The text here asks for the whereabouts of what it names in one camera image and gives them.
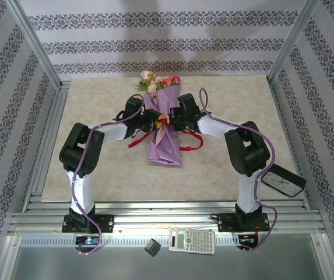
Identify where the red ribbon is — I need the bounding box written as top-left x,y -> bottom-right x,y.
128,115 -> 204,152

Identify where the pink and purple wrapping paper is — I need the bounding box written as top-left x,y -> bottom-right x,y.
142,84 -> 182,166

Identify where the peach artificial rose with bud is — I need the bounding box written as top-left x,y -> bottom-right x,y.
146,76 -> 163,99

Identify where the pale peach artificial rose stem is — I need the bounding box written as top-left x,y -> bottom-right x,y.
138,70 -> 156,92

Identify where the black rectangular desk clock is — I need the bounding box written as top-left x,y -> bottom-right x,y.
261,163 -> 307,198

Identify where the small black ribbed plastic part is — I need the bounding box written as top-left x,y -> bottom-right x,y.
144,238 -> 161,257

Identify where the grey scientific calculator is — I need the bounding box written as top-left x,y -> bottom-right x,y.
168,228 -> 216,256

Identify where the left controller board green light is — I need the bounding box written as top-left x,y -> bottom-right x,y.
75,236 -> 100,246

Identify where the right controller board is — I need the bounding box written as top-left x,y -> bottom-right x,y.
238,234 -> 259,247

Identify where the grey sheet metal panel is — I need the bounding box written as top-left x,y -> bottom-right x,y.
9,246 -> 326,280

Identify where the aluminium front frame rail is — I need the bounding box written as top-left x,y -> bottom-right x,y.
8,199 -> 328,236

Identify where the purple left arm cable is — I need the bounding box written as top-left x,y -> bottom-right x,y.
71,93 -> 144,257

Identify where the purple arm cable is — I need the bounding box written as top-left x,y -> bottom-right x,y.
199,87 -> 279,254
71,93 -> 144,257

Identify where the aluminium right side rail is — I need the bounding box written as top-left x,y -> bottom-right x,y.
270,78 -> 312,209

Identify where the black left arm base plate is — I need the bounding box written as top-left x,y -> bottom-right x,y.
62,214 -> 115,234

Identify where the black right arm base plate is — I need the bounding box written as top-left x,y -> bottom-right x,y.
216,212 -> 270,233

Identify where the slotted grey cable duct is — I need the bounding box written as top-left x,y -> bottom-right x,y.
19,234 -> 316,247

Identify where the aluminium left side rail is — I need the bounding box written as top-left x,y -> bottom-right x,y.
22,83 -> 71,212

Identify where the aluminium right frame post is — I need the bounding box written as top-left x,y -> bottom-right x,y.
267,0 -> 322,84

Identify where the aluminium frame post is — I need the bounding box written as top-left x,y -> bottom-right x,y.
267,0 -> 322,84
5,0 -> 62,90

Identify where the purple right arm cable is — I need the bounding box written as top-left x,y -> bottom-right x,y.
199,87 -> 279,254

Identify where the aluminium left frame post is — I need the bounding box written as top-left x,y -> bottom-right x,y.
5,0 -> 62,90

